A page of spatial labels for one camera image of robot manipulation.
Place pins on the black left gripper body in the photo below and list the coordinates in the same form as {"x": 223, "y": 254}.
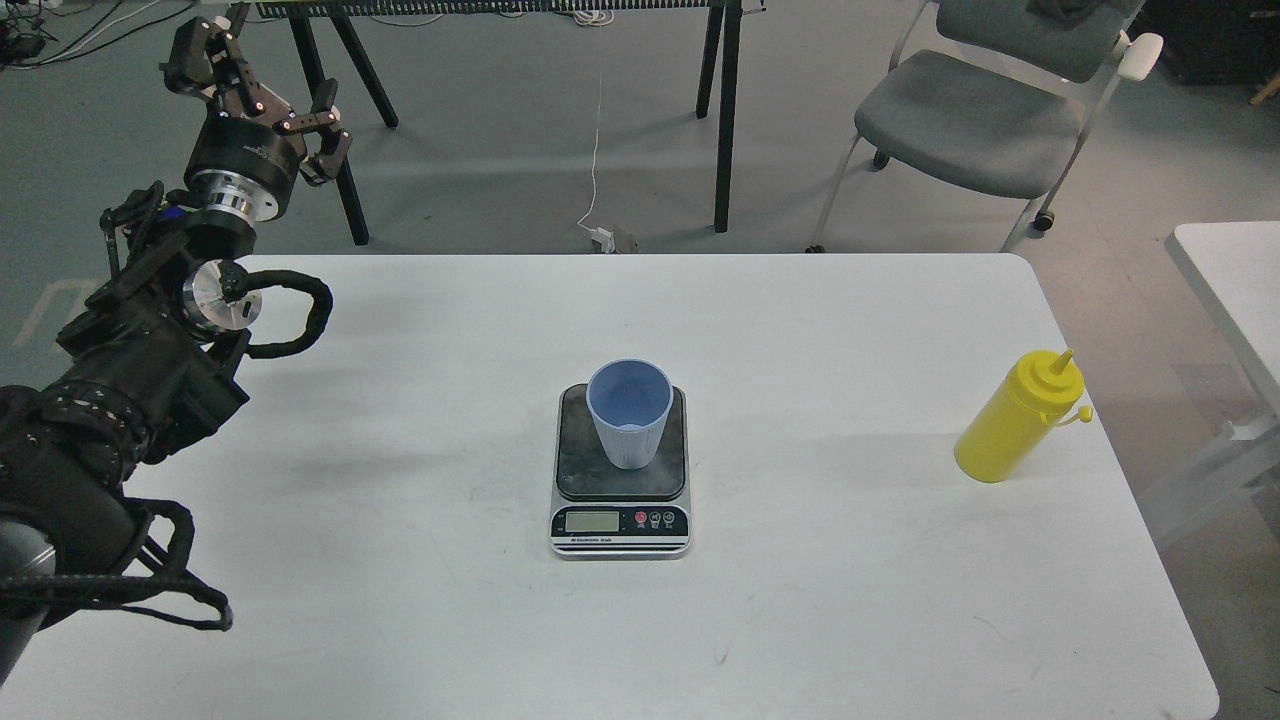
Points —
{"x": 261, "y": 160}

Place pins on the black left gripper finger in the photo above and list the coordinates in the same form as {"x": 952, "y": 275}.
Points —
{"x": 325, "y": 121}
{"x": 206, "y": 62}

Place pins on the blue plastic cup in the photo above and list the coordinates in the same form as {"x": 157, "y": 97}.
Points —
{"x": 629, "y": 401}

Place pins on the yellow squeeze bottle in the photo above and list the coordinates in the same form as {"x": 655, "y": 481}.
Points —
{"x": 1042, "y": 391}

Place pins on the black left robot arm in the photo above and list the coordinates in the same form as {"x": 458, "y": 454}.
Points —
{"x": 155, "y": 354}

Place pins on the digital kitchen scale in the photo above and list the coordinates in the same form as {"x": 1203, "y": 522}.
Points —
{"x": 599, "y": 511}

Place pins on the white power adapter on floor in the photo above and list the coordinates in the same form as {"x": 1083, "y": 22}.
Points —
{"x": 613, "y": 240}

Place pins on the grey office chair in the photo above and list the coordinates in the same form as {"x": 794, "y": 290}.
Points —
{"x": 979, "y": 129}

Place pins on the white side table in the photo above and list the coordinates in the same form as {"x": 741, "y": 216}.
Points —
{"x": 1233, "y": 269}

